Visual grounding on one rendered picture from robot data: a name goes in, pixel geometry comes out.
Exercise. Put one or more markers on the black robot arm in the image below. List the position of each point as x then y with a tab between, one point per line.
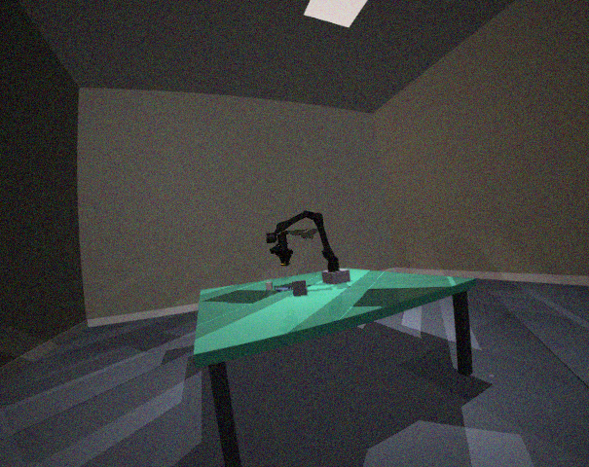
318	219

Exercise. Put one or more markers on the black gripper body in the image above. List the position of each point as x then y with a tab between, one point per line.
284	250

